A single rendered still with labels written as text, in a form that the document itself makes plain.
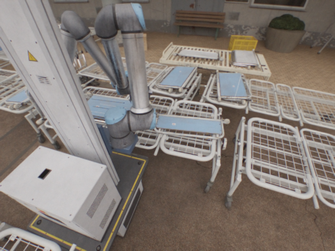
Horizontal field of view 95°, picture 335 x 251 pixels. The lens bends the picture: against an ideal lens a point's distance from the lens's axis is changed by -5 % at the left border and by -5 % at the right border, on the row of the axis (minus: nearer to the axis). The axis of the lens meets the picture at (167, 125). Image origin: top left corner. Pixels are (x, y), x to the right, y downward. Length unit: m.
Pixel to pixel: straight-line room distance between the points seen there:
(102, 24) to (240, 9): 6.56
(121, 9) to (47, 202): 1.06
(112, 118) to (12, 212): 1.64
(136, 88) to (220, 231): 1.47
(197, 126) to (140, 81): 0.95
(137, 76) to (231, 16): 6.46
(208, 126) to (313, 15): 6.64
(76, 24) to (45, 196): 1.02
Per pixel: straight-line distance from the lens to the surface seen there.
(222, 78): 2.71
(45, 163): 1.31
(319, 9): 7.91
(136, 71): 0.96
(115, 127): 1.11
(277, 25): 6.40
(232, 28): 7.34
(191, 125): 1.75
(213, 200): 1.90
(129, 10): 0.93
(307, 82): 4.88
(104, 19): 0.95
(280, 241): 2.02
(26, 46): 0.97
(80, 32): 1.26
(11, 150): 3.05
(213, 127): 1.77
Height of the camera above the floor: 1.72
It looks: 43 degrees down
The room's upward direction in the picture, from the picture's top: straight up
